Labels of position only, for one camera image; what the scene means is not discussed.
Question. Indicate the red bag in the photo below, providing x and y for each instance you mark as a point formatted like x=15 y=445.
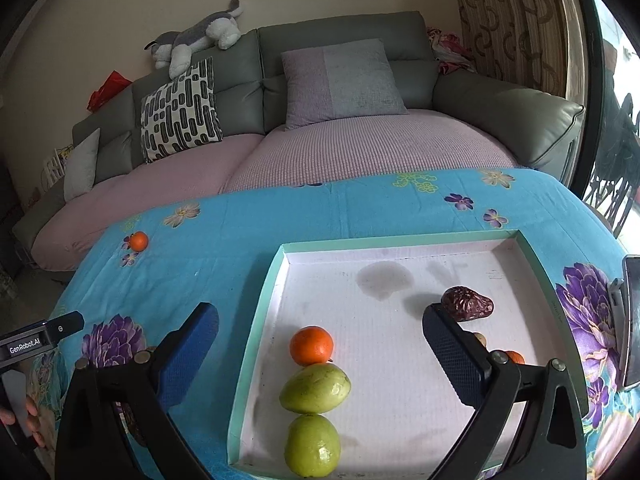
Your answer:
x=112 y=86

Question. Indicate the small orange tangerine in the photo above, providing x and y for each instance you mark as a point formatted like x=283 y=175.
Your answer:
x=138 y=241

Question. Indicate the green guava fruit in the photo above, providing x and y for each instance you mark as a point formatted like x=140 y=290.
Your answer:
x=313 y=446

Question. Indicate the white tray with mint rim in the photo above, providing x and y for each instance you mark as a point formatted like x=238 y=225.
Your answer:
x=369 y=294

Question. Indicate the person's left hand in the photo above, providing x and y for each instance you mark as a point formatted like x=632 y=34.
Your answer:
x=32 y=420

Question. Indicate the black white patterned cushion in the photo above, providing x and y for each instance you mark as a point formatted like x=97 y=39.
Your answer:
x=181 y=114

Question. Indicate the smartphone on stand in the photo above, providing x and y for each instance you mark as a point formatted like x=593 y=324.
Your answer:
x=624 y=300

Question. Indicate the purple grey cushion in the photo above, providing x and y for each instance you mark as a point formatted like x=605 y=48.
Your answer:
x=339 y=81

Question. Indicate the grey white plush toy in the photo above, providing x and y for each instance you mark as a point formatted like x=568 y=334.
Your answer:
x=174 y=50

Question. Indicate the light grey cushion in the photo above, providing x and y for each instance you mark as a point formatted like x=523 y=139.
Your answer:
x=80 y=169

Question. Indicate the large orange with stem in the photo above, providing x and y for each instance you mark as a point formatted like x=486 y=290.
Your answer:
x=515 y=357

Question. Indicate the brown patterned curtain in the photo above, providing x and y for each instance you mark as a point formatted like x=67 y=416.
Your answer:
x=540 y=44

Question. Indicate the green guava in tray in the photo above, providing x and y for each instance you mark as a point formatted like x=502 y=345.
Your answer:
x=316 y=389

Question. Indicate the orange in tray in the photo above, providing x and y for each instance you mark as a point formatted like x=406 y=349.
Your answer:
x=311 y=345

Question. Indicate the brown longan in tray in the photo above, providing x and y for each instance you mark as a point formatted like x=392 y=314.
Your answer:
x=481 y=338

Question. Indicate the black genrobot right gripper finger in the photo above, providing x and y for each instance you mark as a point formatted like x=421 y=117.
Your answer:
x=30 y=341

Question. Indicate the pink red cloth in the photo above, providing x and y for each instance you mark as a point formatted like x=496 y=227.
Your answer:
x=449 y=53

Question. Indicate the dark red date in tray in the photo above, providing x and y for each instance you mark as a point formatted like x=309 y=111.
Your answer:
x=465 y=304

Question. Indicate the blue floral tablecloth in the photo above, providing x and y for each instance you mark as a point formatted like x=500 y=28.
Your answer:
x=218 y=249

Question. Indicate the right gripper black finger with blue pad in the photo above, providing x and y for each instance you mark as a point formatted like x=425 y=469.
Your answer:
x=549 y=442
x=92 y=440

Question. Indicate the pink sofa cover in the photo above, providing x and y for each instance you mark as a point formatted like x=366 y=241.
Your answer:
x=329 y=151

